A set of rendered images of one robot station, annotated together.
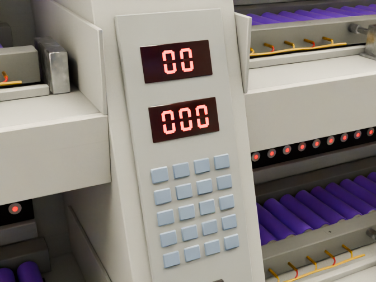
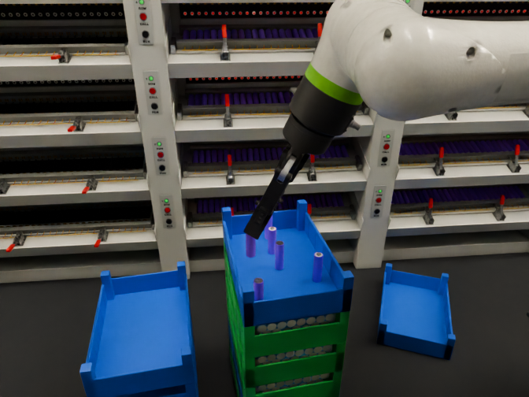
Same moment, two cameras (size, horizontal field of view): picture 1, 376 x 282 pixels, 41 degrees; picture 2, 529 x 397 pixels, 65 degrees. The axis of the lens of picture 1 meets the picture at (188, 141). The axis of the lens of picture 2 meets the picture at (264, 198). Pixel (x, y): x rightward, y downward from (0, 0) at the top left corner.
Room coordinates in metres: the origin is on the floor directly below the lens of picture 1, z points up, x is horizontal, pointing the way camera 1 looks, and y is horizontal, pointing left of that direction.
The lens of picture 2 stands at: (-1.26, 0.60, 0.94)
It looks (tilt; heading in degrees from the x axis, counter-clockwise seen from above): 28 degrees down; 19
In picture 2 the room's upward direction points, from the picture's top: straight up
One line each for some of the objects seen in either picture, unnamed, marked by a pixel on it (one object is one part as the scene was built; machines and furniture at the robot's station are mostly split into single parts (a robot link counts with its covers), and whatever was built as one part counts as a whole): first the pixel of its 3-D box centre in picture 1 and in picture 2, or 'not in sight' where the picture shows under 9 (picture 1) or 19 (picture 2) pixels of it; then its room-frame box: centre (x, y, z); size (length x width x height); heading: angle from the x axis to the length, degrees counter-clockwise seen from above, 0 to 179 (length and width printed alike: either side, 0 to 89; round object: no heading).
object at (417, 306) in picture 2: not in sight; (414, 306); (-0.17, 0.48, 0.04); 0.30 x 0.20 x 0.08; 1
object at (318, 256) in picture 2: not in sight; (317, 266); (-0.60, 0.72, 0.44); 0.02 x 0.02 x 0.06
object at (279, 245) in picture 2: not in sight; (279, 255); (-0.58, 0.80, 0.44); 0.02 x 0.02 x 0.06
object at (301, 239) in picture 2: not in sight; (279, 254); (-0.58, 0.80, 0.44); 0.30 x 0.20 x 0.08; 31
